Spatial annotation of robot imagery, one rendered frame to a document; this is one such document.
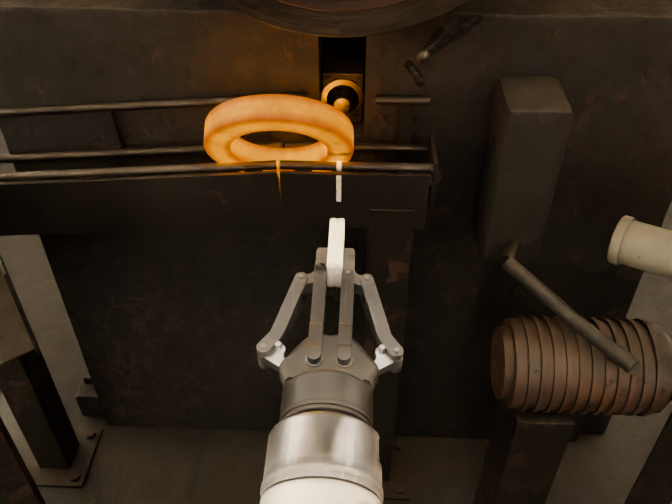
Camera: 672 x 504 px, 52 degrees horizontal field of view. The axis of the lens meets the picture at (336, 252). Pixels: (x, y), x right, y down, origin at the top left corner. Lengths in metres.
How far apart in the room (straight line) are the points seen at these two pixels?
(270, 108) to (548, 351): 0.46
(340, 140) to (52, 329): 1.10
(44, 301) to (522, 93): 1.32
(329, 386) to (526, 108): 0.44
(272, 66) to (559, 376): 0.54
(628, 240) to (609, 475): 0.72
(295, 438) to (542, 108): 0.50
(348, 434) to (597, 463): 1.03
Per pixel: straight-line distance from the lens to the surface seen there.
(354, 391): 0.54
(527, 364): 0.91
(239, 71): 0.92
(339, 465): 0.50
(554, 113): 0.85
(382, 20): 0.78
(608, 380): 0.94
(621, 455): 1.52
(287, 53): 0.90
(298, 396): 0.54
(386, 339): 0.60
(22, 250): 2.02
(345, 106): 0.94
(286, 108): 0.77
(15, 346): 0.85
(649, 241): 0.86
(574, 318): 0.91
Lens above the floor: 1.18
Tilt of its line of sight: 40 degrees down
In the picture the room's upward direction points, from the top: straight up
